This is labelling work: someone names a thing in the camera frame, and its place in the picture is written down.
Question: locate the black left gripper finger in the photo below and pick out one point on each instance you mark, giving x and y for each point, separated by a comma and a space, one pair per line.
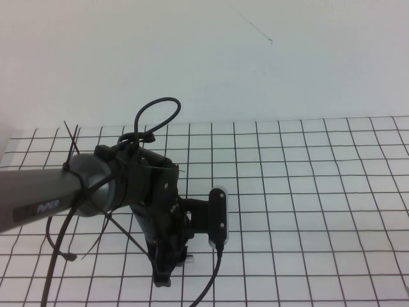
179, 256
162, 272

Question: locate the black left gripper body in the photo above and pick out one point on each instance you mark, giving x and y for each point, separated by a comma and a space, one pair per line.
166, 224

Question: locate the clear pen cap black clip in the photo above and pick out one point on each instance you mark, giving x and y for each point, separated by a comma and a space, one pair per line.
190, 259

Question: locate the grey and black left arm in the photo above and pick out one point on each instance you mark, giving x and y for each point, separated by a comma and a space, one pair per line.
48, 192

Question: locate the black zip tie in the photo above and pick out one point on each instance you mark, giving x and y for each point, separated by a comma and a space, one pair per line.
67, 128
76, 131
95, 236
128, 235

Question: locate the white grid-lined table sheet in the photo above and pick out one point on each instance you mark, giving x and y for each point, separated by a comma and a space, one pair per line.
319, 192

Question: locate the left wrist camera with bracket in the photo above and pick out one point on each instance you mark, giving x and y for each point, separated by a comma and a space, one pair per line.
219, 217

